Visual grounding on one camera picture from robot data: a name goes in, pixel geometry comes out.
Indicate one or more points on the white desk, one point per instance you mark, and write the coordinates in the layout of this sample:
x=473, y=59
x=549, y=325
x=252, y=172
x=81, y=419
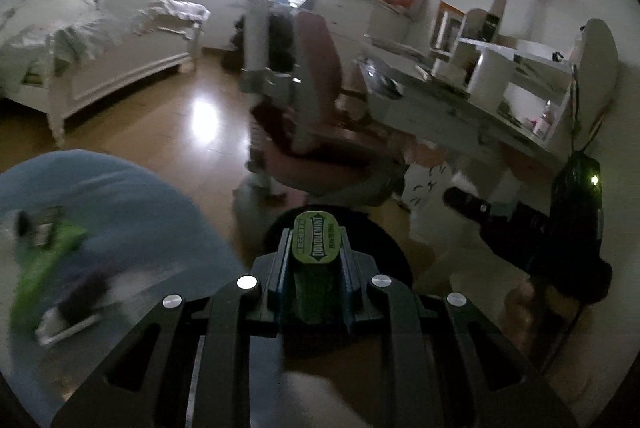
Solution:
x=402, y=98

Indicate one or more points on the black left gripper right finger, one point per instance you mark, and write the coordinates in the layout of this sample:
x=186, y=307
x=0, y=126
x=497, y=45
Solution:
x=430, y=363

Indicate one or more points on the white desk shelf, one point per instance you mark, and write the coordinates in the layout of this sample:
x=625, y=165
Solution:
x=578, y=85

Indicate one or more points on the white dresser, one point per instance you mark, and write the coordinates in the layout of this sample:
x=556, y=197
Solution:
x=351, y=22

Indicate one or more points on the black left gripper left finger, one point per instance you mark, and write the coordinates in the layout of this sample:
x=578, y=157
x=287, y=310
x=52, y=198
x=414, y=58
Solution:
x=187, y=362

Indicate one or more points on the white bed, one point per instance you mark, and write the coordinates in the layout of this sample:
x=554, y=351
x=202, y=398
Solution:
x=60, y=56

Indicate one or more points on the pink desk chair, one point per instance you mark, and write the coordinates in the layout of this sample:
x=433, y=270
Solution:
x=299, y=137

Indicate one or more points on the green doublemint gum container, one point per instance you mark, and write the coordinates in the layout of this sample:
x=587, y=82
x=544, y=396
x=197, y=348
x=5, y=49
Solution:
x=317, y=268

